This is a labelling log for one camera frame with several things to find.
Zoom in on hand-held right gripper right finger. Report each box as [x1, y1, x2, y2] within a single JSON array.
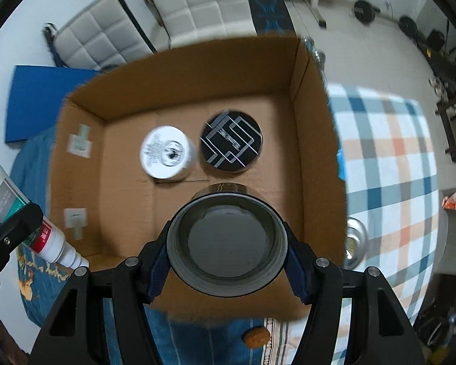
[[284, 227, 427, 365]]

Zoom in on brown cardboard box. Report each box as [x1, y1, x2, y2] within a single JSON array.
[[49, 35, 347, 325]]

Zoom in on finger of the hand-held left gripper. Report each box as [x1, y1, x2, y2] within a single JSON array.
[[0, 202, 45, 305]]

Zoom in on white squeeze tube red label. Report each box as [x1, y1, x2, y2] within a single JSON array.
[[0, 154, 90, 271]]

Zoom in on blue printed blanket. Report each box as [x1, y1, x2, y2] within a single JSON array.
[[9, 125, 276, 365]]

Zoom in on plaid blanket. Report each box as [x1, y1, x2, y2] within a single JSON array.
[[265, 84, 441, 365]]

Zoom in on chrome dumbbell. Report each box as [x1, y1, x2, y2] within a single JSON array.
[[301, 36, 326, 67]]

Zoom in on right white quilted chair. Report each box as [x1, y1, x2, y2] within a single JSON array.
[[138, 0, 257, 48]]

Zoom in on white quilted chair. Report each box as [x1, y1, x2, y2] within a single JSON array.
[[138, 0, 257, 48], [42, 0, 157, 70]]

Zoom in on black round tin white lines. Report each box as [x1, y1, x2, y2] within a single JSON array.
[[198, 109, 264, 174]]

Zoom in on black mat blue pattern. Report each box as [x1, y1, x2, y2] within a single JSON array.
[[247, 0, 294, 36]]

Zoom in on grey round jar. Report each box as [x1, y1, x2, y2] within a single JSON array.
[[166, 183, 290, 299]]

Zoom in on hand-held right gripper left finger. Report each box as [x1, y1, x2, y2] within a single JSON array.
[[29, 227, 172, 365]]

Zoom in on blue foam mat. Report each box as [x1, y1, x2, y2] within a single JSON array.
[[4, 64, 101, 145]]

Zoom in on white round jar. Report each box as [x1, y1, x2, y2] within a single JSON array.
[[139, 125, 197, 182]]

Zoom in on left white quilted chair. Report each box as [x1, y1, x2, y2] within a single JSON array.
[[42, 0, 157, 70]]

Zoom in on silver metal round lid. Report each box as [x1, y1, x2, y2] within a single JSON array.
[[344, 216, 368, 271]]

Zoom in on dark wooden stool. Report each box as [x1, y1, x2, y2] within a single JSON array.
[[435, 90, 456, 163]]

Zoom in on black barbell weight plate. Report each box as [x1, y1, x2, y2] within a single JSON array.
[[353, 0, 378, 26]]

